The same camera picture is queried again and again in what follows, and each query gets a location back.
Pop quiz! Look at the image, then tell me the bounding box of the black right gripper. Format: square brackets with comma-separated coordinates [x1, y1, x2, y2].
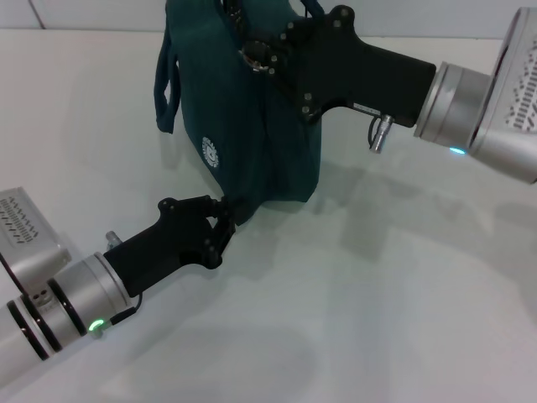
[222, 0, 437, 129]

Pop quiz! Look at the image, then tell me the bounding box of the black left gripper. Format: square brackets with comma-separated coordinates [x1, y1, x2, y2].
[102, 193, 238, 300]

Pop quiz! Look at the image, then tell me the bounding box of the dark teal insulated lunch bag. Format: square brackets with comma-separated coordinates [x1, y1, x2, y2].
[154, 0, 333, 228]

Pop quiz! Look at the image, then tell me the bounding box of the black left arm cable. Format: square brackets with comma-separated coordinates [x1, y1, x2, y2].
[109, 293, 144, 327]

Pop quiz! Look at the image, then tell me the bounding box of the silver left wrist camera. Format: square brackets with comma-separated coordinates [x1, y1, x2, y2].
[0, 186, 73, 297]

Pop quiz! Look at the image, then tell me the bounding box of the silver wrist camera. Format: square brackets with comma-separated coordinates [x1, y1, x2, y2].
[0, 186, 73, 297]
[467, 5, 537, 186]

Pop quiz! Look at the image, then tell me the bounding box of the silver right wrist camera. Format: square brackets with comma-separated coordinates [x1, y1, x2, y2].
[467, 5, 537, 186]

